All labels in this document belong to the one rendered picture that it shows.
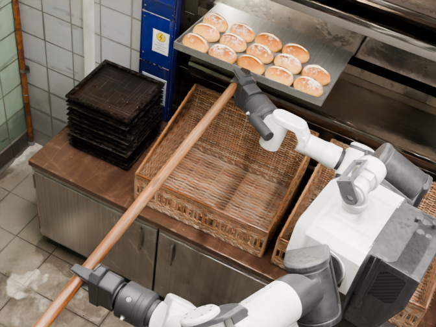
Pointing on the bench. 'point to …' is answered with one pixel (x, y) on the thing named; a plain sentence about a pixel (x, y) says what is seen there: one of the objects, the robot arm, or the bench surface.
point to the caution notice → (160, 42)
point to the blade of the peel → (324, 53)
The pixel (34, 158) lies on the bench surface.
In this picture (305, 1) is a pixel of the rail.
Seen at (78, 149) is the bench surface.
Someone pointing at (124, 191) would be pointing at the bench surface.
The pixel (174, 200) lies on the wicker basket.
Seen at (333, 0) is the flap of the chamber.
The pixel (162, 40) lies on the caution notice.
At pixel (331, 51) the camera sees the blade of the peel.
